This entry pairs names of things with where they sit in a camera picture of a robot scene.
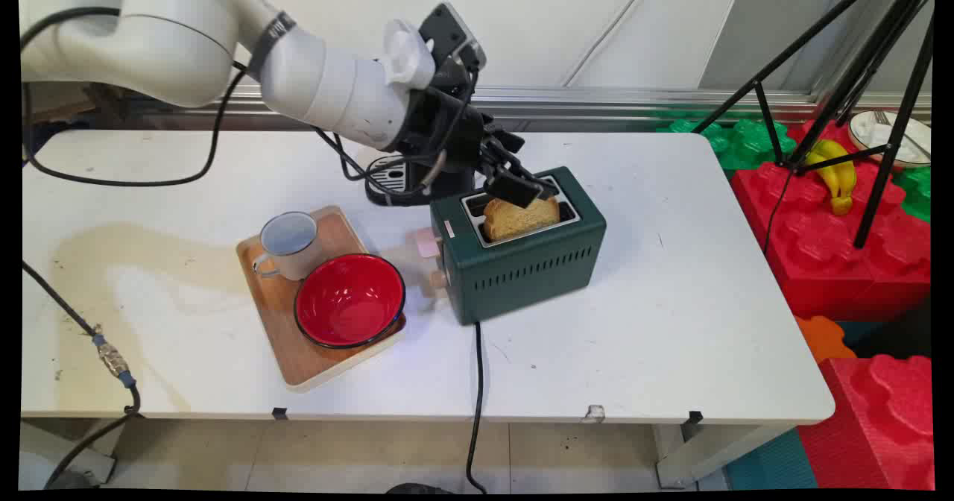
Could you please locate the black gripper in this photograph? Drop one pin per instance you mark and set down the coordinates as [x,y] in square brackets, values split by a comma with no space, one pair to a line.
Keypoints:
[447,132]

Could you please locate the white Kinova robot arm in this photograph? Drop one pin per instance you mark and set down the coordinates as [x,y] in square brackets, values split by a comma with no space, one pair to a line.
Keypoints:
[171,39]

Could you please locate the toasted bread slice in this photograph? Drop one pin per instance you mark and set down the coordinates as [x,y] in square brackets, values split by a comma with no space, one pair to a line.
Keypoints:
[522,221]

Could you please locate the dark green two-slot toaster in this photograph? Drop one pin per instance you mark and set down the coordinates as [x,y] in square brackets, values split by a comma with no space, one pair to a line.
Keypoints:
[522,270]

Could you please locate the beige toaster dial knob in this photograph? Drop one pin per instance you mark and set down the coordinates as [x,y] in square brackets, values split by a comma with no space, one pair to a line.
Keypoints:
[438,279]

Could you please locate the black and silver coffee machine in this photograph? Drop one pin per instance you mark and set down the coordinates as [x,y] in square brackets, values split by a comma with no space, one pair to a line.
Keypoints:
[387,177]

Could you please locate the red bowl with black rim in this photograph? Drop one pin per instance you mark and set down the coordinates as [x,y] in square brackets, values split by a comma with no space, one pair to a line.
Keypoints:
[350,300]

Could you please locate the green foam block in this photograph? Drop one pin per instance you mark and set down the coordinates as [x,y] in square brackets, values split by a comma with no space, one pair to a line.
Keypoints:
[917,191]
[745,143]

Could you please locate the white enamel mug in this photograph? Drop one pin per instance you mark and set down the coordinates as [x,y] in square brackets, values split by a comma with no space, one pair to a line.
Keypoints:
[298,259]

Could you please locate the wooden serving tray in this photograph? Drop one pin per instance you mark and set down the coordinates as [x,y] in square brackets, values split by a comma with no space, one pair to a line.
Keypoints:
[313,363]

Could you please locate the large red foam block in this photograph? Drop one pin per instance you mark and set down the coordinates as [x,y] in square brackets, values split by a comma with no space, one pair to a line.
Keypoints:
[820,262]
[879,426]

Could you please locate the yellow toy banana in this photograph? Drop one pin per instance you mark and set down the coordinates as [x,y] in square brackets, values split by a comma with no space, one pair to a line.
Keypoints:
[838,177]

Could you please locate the white table leg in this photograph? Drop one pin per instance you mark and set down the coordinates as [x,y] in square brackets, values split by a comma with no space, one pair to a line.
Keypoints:
[708,452]

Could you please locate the orange foam block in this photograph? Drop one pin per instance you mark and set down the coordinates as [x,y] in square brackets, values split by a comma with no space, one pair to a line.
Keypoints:
[820,337]

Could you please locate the white plate with cutlery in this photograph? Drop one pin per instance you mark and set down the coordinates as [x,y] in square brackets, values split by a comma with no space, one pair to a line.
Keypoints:
[868,132]

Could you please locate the silver fork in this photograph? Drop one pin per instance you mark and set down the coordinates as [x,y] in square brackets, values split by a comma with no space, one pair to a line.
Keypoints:
[887,122]

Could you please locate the teal foam block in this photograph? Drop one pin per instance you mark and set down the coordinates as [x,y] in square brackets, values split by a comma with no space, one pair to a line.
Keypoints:
[775,464]

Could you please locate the aluminium wall rail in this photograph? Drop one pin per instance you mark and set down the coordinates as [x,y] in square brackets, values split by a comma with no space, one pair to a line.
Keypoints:
[596,102]

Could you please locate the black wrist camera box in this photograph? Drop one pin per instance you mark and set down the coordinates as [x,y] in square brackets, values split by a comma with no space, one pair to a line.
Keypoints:
[447,35]

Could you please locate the black camera tripod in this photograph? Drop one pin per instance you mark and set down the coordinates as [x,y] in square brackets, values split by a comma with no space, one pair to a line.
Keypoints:
[892,150]

